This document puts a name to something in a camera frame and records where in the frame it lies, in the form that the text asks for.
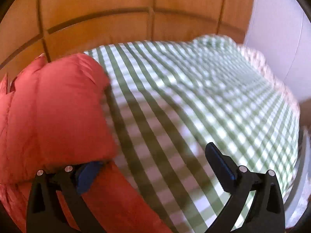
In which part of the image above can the red puffer jacket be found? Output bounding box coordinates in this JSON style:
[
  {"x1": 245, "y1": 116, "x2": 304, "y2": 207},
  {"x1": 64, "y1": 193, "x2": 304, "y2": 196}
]
[{"x1": 1, "y1": 53, "x2": 170, "y2": 232}]

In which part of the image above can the green white checkered bedspread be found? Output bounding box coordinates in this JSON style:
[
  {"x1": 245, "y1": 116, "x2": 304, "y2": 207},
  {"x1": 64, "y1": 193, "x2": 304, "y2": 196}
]
[{"x1": 87, "y1": 35, "x2": 299, "y2": 232}]

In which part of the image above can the wooden wardrobe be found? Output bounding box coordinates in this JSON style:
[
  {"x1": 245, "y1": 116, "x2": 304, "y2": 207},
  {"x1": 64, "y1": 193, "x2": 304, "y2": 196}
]
[{"x1": 1, "y1": 0, "x2": 253, "y2": 79}]

